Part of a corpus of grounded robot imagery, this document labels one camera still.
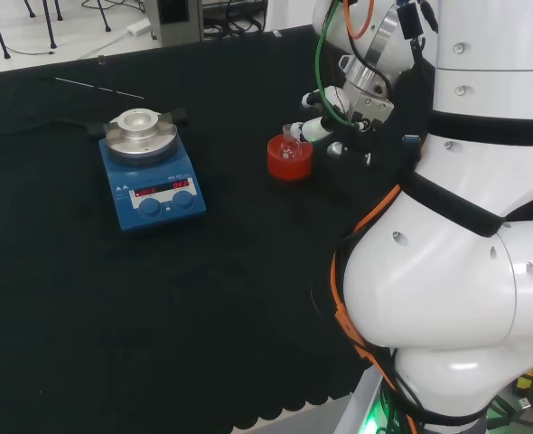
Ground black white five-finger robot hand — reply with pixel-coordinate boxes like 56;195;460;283
288;84;395;166

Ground clear glass round-bottom flask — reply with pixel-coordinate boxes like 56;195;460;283
280;124;304;159

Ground grey computer tower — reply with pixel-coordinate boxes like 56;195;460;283
150;0;203;47

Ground blue-base heater with display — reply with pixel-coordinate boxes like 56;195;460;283
98;130;208;234

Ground black bench cloth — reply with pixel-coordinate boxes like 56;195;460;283
0;24;435;434

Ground orange cable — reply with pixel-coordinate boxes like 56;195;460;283
341;0;376;40
329;184;419;434

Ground orange ribbed flask ring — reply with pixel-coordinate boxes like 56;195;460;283
266;134;315;182

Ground black floor cable bundle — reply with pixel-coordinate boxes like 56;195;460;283
201;0;267;41

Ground aluminium heating block black handles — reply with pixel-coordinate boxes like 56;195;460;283
86;107;190;160

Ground metal probe with black cable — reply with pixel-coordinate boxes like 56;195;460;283
40;75;145;99

